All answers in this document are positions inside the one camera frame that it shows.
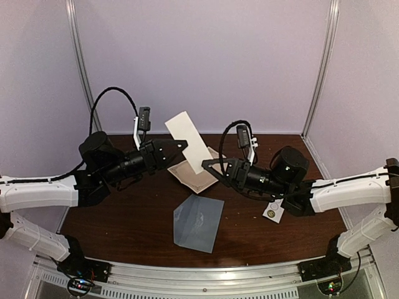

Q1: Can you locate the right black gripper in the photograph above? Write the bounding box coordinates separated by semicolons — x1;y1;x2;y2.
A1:
201;158;289;198

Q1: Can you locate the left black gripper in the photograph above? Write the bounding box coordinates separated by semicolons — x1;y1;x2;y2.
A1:
101;139;188;186

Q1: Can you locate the beige letter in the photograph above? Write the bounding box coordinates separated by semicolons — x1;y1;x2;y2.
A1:
165;111;213;174

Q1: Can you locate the grey-blue envelope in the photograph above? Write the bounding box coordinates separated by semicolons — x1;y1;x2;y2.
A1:
173;194;224;254

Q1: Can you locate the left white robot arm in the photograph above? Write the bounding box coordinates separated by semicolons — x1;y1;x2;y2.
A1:
1;131;188;277

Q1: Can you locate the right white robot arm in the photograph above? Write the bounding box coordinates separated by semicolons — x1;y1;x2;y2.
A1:
201;146;398;275

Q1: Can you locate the ornate bordered paper sheet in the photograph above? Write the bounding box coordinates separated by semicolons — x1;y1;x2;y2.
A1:
168;147;218;194

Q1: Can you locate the white sticker sheet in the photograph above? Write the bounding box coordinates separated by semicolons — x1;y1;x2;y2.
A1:
262;199;284;224

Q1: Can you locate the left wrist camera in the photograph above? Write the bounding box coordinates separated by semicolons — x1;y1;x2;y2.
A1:
133;107;151;150

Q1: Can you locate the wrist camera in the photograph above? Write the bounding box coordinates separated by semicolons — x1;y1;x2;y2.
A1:
133;107;151;150
236;125;259;165

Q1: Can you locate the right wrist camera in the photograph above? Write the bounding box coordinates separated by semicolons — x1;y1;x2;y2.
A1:
236;125;259;165

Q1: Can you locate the right black braided cable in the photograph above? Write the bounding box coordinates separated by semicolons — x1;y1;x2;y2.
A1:
219;120;294;200

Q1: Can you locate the black braided cable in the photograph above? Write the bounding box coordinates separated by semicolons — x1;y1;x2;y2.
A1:
46;86;140;184
219;120;294;200

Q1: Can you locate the left black braided cable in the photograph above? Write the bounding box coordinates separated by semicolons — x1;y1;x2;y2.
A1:
46;86;140;184

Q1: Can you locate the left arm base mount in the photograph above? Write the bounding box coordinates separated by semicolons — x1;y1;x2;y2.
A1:
53;235;111;298

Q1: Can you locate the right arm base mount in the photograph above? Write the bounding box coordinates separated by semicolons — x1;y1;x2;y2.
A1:
299;248;352;297

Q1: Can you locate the left aluminium frame post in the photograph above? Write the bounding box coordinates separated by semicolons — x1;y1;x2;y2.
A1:
64;0;102;131

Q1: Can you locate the aluminium frame post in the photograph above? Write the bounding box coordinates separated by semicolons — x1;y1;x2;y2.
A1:
301;0;340;139
64;0;102;131

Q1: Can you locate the front aluminium rail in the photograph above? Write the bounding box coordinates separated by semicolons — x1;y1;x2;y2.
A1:
22;248;388;298

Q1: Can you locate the right aluminium frame post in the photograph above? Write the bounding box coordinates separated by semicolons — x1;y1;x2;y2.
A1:
301;0;340;139

